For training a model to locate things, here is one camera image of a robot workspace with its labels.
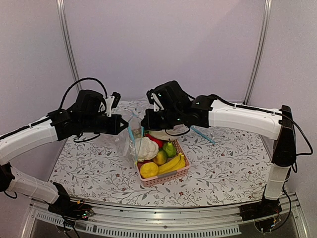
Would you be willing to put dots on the yellow toy lemon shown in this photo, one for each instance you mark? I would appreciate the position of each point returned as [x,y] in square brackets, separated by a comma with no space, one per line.
[149,170]

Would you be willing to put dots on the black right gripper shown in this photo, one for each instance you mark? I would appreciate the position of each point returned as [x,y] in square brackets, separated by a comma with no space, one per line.
[147,122]

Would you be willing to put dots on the green toy pear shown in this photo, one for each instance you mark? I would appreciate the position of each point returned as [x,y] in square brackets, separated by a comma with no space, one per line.
[170,149]

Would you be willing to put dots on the aluminium front frame rail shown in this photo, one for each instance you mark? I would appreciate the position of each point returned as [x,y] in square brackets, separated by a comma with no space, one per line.
[126,221]

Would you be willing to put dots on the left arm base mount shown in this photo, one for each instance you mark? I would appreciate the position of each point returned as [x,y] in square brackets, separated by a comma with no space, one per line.
[63,206]

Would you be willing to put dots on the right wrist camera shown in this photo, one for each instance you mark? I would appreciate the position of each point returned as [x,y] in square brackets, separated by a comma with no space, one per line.
[150,97]

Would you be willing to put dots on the white toy cauliflower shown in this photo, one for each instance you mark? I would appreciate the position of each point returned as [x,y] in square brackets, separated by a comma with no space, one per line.
[146,149]

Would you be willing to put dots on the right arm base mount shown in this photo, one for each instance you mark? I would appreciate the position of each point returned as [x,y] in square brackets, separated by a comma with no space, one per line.
[262,213]

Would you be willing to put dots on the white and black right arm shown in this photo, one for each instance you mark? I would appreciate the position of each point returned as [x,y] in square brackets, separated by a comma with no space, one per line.
[172,106]

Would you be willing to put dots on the yellow green toy mango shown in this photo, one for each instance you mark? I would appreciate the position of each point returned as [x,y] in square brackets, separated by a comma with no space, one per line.
[160,158]

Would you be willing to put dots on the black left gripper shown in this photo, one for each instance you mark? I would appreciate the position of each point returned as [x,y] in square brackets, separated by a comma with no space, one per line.
[115,130]

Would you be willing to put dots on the red toy fruit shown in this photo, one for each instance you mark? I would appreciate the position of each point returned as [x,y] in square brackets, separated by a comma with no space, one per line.
[159,142]

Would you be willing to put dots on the pink perforated plastic basket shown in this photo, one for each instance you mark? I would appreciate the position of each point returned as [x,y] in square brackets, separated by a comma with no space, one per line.
[160,179]

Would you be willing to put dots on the white toy napa cabbage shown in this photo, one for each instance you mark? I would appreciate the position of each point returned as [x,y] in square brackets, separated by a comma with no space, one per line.
[162,135]

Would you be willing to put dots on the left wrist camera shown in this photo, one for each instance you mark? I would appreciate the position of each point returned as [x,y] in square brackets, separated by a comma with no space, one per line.
[116,98]

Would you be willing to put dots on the floral patterned table mat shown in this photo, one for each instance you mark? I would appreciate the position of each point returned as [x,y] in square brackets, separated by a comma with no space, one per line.
[223,166]

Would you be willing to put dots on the yellow toy banana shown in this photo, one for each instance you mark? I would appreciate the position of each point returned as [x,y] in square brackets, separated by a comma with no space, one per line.
[176,163]

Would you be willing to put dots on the aluminium corner post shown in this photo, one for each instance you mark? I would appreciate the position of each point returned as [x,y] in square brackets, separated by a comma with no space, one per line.
[66,38]
[259,51]

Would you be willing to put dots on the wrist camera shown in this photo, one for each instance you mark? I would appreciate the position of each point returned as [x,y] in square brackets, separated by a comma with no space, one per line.
[150,97]
[116,98]

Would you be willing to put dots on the aluminium left corner post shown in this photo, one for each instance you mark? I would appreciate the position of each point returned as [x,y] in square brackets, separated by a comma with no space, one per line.
[66,38]

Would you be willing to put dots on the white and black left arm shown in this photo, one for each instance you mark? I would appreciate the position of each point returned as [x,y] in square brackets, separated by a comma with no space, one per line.
[91,113]

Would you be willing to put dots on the clear zip top bag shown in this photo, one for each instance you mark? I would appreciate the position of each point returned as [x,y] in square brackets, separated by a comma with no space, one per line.
[133,141]

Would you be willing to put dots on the aluminium right corner post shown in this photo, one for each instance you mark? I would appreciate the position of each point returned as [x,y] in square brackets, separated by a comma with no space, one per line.
[259,51]

